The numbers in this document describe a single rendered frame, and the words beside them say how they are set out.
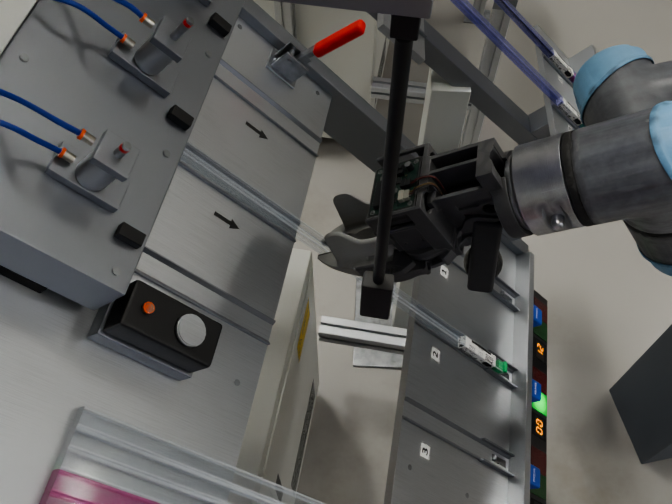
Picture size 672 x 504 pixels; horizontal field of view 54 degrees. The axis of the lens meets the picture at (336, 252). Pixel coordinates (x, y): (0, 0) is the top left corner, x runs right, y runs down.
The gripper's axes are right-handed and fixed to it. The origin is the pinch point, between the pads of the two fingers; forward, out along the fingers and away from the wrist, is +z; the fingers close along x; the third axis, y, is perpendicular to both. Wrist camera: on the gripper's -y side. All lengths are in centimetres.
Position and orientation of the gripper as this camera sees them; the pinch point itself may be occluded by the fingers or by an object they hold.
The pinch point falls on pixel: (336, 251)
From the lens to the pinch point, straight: 65.5
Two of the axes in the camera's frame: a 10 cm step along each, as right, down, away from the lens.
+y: -5.6, -5.3, -6.4
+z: -8.1, 1.8, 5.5
